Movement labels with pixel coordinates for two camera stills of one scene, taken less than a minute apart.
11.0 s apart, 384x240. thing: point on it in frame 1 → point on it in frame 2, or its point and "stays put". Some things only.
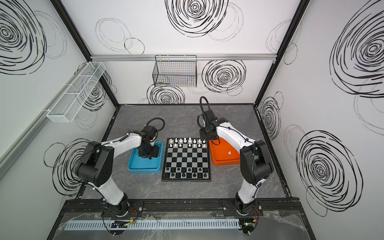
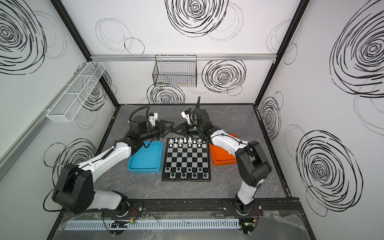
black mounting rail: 229,206 stays put
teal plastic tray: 140,165 stays put
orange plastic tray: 222,153 stays put
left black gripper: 147,151 → 161,128
